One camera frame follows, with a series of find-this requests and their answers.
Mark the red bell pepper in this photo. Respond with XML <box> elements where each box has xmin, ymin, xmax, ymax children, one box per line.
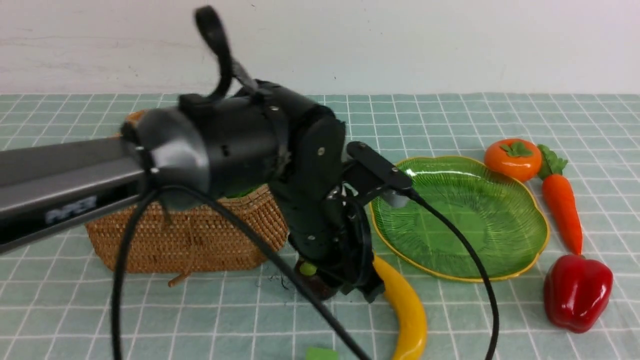
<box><xmin>543</xmin><ymin>254</ymin><xmax>614</xmax><ymax>334</ymax></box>

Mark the orange persimmon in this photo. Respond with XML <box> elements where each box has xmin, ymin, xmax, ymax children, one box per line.
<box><xmin>484</xmin><ymin>137</ymin><xmax>543</xmax><ymax>183</ymax></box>

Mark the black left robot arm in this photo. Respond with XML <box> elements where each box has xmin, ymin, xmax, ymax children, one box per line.
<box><xmin>1</xmin><ymin>80</ymin><xmax>385</xmax><ymax>302</ymax></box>

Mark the yellow banana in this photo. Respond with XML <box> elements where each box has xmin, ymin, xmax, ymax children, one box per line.
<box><xmin>373</xmin><ymin>254</ymin><xmax>428</xmax><ymax>360</ymax></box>

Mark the green leaf-shaped glass plate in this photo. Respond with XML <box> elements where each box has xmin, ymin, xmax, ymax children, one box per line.
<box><xmin>369</xmin><ymin>156</ymin><xmax>550</xmax><ymax>283</ymax></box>

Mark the orange carrot with green top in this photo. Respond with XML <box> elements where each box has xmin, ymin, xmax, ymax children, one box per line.
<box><xmin>537</xmin><ymin>144</ymin><xmax>583</xmax><ymax>256</ymax></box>

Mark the woven wicker basket green lining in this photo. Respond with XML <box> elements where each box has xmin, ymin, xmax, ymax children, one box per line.
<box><xmin>85</xmin><ymin>111</ymin><xmax>290</xmax><ymax>274</ymax></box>

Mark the green foam cube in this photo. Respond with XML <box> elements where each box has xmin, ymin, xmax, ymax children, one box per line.
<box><xmin>304</xmin><ymin>346</ymin><xmax>339</xmax><ymax>360</ymax></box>

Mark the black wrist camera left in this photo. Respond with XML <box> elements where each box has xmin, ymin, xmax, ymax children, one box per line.
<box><xmin>342</xmin><ymin>141</ymin><xmax>413</xmax><ymax>208</ymax></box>

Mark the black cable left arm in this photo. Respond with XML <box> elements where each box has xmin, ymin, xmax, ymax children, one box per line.
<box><xmin>111</xmin><ymin>5</ymin><xmax>501</xmax><ymax>360</ymax></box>

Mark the green checkered tablecloth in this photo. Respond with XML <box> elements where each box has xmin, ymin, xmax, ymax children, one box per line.
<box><xmin>0</xmin><ymin>93</ymin><xmax>640</xmax><ymax>360</ymax></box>

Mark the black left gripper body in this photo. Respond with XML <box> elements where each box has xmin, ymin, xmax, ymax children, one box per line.
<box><xmin>272</xmin><ymin>115</ymin><xmax>371</xmax><ymax>281</ymax></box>

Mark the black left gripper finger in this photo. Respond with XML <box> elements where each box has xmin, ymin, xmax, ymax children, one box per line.
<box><xmin>300</xmin><ymin>269</ymin><xmax>343</xmax><ymax>292</ymax></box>
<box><xmin>340</xmin><ymin>265</ymin><xmax>386</xmax><ymax>304</ymax></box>

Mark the dark purple mangosteen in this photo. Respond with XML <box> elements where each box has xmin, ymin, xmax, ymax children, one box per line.
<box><xmin>294</xmin><ymin>259</ymin><xmax>338</xmax><ymax>302</ymax></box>

